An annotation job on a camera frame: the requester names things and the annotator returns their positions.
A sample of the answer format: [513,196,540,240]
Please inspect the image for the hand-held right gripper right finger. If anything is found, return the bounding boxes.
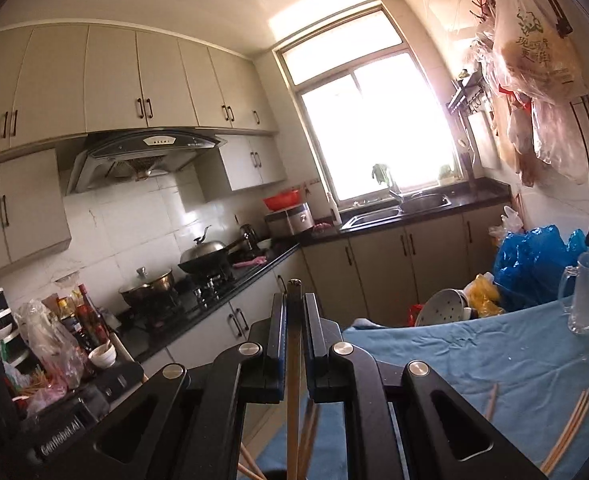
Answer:
[304,293,548,480]

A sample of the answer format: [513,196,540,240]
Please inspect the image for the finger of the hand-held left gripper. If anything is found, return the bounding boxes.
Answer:
[82,360,146,413]

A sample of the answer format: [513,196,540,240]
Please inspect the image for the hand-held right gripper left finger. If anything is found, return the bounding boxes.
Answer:
[74,292,288,480]

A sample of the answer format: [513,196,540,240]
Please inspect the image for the thin wooden chopstick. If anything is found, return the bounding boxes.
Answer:
[554,394,589,463]
[543,391,586,477]
[548,389,589,471]

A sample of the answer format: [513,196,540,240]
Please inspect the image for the white mortar bowl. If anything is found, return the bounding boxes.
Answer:
[88,342,118,369]

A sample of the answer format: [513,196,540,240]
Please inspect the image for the black kitchen countertop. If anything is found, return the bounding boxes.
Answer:
[114,180,512,361]

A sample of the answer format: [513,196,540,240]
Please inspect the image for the group of sauce bottles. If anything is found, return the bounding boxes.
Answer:
[57,284,111,356]

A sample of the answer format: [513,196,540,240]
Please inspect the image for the clear plastic bag of groceries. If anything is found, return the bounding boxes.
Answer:
[14,300,86,393]

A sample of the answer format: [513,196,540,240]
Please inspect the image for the black gas stove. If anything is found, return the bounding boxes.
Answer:
[124,260,255,321]

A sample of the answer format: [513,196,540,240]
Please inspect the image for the beige lower kitchen cabinets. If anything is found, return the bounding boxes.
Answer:
[119,205,512,411]

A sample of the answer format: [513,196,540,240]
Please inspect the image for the beige kitchen cabinets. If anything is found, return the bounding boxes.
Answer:
[0,22,288,271]
[119,205,512,411]

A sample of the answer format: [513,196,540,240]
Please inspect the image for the black wok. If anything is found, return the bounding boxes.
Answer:
[179,225,255,275]

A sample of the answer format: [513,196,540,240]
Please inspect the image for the steel cooking pot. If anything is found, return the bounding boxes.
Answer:
[119,267,176,306]

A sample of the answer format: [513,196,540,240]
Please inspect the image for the steel rice cooker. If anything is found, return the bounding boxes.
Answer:
[265,201,315,237]

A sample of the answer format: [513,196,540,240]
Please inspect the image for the red plastic basin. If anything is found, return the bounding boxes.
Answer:
[263,189,301,212]

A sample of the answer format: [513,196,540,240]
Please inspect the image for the white perforated basin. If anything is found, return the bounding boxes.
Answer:
[415,288,472,328]

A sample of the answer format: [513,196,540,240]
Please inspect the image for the steel kitchen sink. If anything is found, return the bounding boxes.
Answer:
[341,192,452,229]

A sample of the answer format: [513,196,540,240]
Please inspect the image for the blue table cloth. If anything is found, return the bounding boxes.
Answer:
[254,295,589,480]

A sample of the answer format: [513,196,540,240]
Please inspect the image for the yellow plastic bag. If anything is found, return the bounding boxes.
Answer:
[464,272,505,318]

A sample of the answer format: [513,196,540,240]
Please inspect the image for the kitchen window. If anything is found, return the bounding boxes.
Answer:
[273,2,457,208]

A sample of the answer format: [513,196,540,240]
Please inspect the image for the dark utensil jar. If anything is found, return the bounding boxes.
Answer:
[458,152,476,195]

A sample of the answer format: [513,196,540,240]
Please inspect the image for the steel range hood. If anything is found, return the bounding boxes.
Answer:
[66,127,228,196]

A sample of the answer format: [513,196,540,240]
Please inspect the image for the white plastic bag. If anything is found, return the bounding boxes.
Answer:
[489,205,525,241]

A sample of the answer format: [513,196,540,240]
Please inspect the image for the blue plastic bag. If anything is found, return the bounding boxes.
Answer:
[493,225,589,313]

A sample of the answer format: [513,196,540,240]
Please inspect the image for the white cutting board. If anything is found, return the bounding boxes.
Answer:
[467,110,497,172]

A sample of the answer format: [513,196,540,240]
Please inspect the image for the clear glass mug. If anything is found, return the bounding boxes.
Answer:
[558,251,589,336]

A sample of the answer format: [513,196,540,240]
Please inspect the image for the beige upper kitchen cabinets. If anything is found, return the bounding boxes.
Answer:
[0,22,288,271]

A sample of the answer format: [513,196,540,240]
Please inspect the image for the clear hanging plastic bags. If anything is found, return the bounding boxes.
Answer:
[469,30,589,188]

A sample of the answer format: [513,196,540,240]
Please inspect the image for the black wall shelf rack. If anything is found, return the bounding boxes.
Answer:
[447,67,492,117]

